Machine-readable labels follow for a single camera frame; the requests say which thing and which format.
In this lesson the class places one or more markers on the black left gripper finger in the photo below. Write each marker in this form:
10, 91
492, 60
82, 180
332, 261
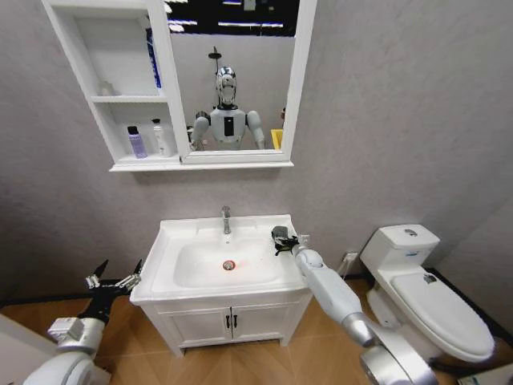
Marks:
96, 276
130, 278

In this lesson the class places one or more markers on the grey towel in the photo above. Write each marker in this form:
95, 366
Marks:
279, 233

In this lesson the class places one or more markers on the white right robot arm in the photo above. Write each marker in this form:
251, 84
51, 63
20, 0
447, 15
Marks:
328, 284

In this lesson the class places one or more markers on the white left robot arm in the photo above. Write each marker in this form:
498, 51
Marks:
76, 341

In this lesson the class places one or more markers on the white ceramic washbasin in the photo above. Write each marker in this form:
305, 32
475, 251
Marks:
224, 256

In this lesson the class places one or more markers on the white vanity cabinet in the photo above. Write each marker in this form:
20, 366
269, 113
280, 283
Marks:
208, 325

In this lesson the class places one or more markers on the purple shampoo bottle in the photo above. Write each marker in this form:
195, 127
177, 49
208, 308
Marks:
137, 143

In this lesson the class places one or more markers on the white facial cleanser bottle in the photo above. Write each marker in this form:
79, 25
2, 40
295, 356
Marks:
162, 138

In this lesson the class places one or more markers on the cabinet mirror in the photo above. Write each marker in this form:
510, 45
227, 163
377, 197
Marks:
256, 80

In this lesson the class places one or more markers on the round metal sink drain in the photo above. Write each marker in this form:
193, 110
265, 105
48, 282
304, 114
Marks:
229, 265

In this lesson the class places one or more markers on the chrome faucet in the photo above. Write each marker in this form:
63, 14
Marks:
226, 218

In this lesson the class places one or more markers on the white toilet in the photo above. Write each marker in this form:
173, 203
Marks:
433, 305

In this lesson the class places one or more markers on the small clear glass cup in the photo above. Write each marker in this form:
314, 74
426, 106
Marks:
106, 89

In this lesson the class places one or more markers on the pale grey box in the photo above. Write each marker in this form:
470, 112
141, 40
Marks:
489, 376

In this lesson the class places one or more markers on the white wall socket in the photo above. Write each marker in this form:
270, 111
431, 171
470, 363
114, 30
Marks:
351, 257

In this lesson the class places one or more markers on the white wall cabinet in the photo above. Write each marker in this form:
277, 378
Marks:
120, 52

